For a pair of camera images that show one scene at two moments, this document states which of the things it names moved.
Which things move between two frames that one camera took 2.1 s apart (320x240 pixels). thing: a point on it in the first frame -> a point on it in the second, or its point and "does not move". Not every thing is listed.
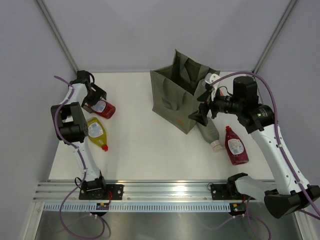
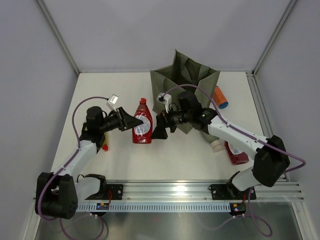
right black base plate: (221, 192) does not move
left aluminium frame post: (58, 35) does not move
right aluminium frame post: (288, 11) does not move
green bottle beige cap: (210, 133) does not move
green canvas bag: (175, 89) does not move
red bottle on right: (236, 148) does not move
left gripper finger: (104, 96) -> (130, 121)
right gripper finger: (199, 117) -> (159, 132)
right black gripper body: (226, 104) -> (174, 118)
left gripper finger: (86, 108) -> (137, 122)
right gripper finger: (204, 97) -> (161, 121)
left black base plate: (117, 191) does not move
